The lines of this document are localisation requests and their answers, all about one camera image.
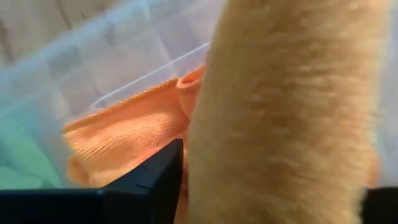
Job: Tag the clear plastic bin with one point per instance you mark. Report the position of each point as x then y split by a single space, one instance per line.
140 40

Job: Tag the green microfiber towel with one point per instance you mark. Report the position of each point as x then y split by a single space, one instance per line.
21 161

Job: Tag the orange microfiber towel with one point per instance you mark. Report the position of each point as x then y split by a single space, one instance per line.
280 124
124 140

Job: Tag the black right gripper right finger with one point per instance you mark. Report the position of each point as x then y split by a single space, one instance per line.
381 207

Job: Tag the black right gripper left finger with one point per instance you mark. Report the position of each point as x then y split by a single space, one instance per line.
93 208

